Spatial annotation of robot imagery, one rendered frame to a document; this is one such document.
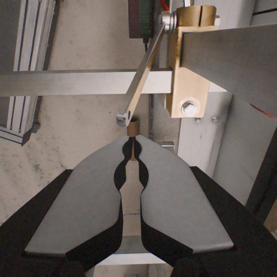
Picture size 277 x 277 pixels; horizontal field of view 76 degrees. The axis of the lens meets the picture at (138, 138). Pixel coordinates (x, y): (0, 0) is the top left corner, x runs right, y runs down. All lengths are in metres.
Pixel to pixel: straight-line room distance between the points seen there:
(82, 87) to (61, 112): 1.02
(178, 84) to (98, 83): 0.11
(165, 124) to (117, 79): 0.24
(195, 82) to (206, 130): 0.35
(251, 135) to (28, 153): 1.41
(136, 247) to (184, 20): 0.32
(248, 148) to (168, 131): 0.20
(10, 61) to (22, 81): 0.78
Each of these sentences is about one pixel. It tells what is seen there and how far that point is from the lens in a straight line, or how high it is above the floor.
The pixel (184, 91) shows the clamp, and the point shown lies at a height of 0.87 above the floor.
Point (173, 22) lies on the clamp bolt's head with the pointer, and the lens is 0.27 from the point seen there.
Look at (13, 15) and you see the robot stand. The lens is 1.04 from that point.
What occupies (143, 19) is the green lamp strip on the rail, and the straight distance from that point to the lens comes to 0.41.
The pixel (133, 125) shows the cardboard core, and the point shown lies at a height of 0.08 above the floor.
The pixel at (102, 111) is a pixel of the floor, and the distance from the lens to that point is 1.21.
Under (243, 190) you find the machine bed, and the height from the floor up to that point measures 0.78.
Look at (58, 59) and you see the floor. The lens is 1.20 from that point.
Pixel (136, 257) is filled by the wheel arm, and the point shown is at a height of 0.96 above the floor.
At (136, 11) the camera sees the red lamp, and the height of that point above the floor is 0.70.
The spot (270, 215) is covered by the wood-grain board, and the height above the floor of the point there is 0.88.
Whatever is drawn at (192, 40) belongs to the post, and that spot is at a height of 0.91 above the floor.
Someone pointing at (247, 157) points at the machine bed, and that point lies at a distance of 0.52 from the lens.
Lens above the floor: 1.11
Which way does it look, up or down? 61 degrees down
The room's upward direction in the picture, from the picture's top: 178 degrees clockwise
